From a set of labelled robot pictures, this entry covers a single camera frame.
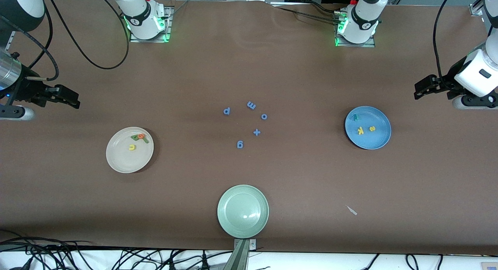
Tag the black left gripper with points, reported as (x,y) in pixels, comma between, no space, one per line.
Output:
(446,83)

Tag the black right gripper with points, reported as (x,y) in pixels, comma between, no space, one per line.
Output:
(24,92)

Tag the blue plate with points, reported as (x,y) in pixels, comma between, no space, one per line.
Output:
(367,139)

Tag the beige brown plate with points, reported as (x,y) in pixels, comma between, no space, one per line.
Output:
(124,159)

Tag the small grey tape scrap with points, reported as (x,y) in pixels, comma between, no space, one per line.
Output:
(351,210)

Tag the blue foam letter p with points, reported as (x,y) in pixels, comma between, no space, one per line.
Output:
(228,113)

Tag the blue foam letter m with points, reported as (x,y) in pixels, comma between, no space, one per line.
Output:
(251,105)

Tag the brown table cover sheet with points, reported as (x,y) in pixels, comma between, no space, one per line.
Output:
(249,67)

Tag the pale green plate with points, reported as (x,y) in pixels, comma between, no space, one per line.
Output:
(243,211)

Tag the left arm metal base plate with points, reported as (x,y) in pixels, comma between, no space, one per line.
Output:
(369,44)

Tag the aluminium frame profile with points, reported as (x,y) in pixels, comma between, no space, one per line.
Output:
(476,9)

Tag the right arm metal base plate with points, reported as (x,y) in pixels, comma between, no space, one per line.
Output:
(169,17)

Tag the grey metal camera post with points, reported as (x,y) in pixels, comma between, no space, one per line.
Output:
(239,258)

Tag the small metal post bracket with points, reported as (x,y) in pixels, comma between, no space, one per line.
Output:
(253,244)

